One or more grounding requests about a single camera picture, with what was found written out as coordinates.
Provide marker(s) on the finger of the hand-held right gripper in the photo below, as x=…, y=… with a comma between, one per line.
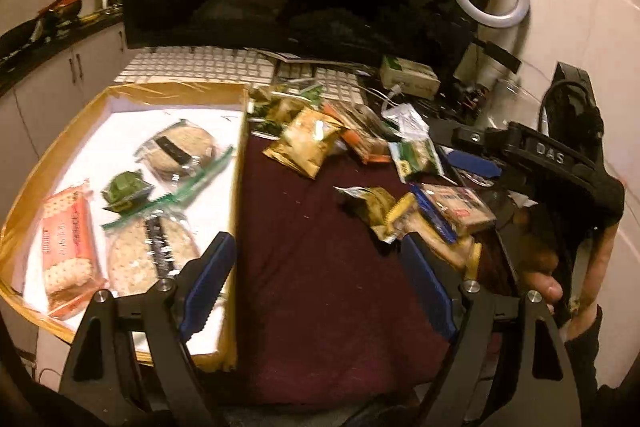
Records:
x=470, y=137
x=472, y=164

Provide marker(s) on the large square cracker packet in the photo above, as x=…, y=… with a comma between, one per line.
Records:
x=445, y=249

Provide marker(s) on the grey lower cabinets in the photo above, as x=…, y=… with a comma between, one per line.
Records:
x=65, y=82

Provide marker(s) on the white keyboard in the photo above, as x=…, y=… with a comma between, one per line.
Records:
x=200, y=64

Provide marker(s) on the blue edged cracker packet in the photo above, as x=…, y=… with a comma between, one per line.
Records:
x=455, y=207

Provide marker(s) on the olive snack packet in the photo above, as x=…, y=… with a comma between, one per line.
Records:
x=372, y=202

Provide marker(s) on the beige keyboard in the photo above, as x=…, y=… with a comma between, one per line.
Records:
x=325, y=82

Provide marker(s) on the gold snack packet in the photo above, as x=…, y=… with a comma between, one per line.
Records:
x=300, y=142

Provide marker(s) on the cardboard box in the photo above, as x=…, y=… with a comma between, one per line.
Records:
x=125, y=132

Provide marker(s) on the round rice cake packet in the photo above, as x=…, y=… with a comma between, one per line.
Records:
x=177, y=149
x=150, y=257

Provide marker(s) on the white green sachet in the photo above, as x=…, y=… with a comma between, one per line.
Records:
x=407, y=119

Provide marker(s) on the pot with red lid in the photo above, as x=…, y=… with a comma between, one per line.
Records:
x=62, y=4

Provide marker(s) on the dark red cloth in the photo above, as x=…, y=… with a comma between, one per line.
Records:
x=310, y=282

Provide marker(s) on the red cracker packet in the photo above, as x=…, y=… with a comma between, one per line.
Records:
x=67, y=247

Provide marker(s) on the small green packet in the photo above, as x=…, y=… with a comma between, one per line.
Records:
x=125, y=192

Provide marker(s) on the small white box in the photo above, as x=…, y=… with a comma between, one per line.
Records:
x=407, y=74

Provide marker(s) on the black frying pan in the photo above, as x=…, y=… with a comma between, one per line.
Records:
x=22, y=36

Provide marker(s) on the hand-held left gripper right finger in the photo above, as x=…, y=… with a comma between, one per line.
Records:
x=430, y=287

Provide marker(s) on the person's right hand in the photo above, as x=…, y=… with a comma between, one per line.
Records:
x=542, y=279

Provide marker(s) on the black kitchen counter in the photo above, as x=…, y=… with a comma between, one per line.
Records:
x=50, y=38

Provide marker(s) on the green white snack packet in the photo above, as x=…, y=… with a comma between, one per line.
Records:
x=415, y=159

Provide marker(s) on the yellow snack packet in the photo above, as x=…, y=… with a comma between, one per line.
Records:
x=395, y=219

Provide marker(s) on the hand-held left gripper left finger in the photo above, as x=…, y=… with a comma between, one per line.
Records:
x=210, y=279

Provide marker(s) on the orange snack packet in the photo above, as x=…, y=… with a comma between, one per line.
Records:
x=360, y=132

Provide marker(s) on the dark green seaweed packet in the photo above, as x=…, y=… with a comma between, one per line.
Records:
x=310, y=94
x=265, y=109

